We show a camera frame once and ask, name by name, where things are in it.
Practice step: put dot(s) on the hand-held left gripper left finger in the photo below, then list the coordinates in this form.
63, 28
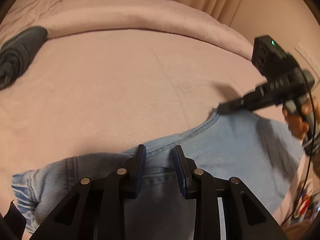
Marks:
140, 166

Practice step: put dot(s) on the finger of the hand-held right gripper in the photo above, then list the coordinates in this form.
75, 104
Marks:
237, 104

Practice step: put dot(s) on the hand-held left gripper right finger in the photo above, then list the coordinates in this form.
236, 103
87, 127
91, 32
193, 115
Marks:
179, 171

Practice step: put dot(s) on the light blue denim pants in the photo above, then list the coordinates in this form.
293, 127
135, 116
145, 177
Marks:
237, 150

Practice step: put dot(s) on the person's right hand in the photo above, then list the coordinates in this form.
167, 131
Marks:
295, 126

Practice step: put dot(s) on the pink bed sheet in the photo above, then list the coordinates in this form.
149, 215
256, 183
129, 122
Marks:
100, 92

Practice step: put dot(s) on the colourful clutter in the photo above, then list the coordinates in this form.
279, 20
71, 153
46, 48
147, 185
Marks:
306, 202

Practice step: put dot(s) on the pink comforter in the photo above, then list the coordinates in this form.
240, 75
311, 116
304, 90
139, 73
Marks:
125, 15

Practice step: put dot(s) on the dark grey folded cloth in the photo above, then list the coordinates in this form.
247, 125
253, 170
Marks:
17, 52

